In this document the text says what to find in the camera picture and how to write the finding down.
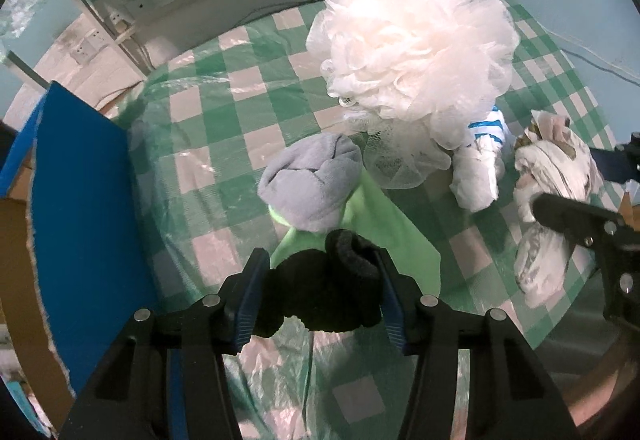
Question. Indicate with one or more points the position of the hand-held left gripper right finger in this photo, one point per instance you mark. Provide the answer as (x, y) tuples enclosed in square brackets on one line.
[(393, 302)]

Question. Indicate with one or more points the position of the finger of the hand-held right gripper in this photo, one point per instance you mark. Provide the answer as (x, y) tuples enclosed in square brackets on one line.
[(612, 163), (575, 215)]

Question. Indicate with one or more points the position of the grey sock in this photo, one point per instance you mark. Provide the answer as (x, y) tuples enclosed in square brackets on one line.
[(310, 180)]

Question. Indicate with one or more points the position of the white wall socket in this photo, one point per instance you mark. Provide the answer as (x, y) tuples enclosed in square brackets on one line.
[(86, 49)]

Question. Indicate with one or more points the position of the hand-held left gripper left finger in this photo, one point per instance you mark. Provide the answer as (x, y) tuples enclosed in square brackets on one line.
[(252, 292)]

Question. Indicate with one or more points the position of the white bath loofah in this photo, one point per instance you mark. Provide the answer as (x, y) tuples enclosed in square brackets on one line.
[(415, 45)]

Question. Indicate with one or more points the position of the white blue-striped sock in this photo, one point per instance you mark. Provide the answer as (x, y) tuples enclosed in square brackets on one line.
[(477, 170)]

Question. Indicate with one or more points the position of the white table frame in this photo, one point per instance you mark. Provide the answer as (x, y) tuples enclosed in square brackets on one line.
[(107, 20)]

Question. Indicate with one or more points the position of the black sock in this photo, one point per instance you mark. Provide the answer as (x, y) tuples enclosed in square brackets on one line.
[(320, 290)]

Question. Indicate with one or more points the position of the light green cloth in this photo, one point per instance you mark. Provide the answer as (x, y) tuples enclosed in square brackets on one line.
[(392, 230)]

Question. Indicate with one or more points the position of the cardboard box with blue rim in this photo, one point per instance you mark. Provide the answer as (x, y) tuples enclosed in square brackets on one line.
[(85, 220)]

